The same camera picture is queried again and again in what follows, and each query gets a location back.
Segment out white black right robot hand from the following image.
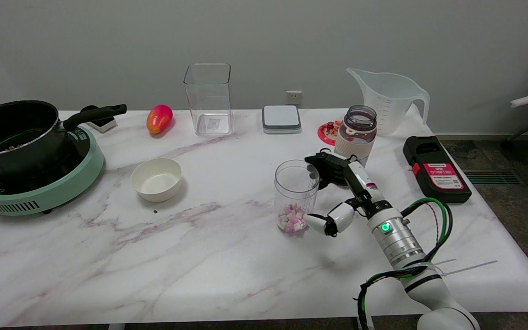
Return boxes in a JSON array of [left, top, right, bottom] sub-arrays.
[[304, 149, 391, 237]]

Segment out transparent cup with candy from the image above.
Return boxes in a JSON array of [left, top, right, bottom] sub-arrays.
[[274, 159, 320, 236]]

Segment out pink white candy pieces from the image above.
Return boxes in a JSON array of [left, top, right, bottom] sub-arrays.
[[277, 204, 310, 234]]

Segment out clear bottle with beige sleeve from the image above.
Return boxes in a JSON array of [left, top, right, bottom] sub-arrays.
[[334, 105, 378, 168]]

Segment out red coaster with small figures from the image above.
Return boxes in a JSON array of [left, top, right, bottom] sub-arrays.
[[318, 121, 341, 146]]

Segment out black box with red label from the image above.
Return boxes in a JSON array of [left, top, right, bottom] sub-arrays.
[[402, 135, 472, 204]]

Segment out translucent plastic measuring jug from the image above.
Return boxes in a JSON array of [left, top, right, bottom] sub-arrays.
[[346, 67, 430, 137]]

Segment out white grey square lid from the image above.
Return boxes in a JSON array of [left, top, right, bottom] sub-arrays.
[[262, 105, 302, 134]]

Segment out metal floor vent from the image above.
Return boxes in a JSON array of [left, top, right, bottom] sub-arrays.
[[463, 170, 523, 185]]

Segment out clear square tall container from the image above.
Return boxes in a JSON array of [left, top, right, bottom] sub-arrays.
[[183, 63, 234, 137]]

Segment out white round bowl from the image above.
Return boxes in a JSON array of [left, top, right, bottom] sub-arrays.
[[131, 158, 182, 203]]

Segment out red yellow mango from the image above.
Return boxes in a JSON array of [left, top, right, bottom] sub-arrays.
[[146, 104, 174, 134]]

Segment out small black white device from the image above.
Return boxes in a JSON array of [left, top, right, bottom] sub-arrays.
[[80, 105, 118, 133]]

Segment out mint green induction cooker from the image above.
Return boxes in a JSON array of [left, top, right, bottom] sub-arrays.
[[0, 126, 105, 216]]

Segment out black pot with handle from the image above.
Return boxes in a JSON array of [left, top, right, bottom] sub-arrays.
[[0, 100, 127, 178]]

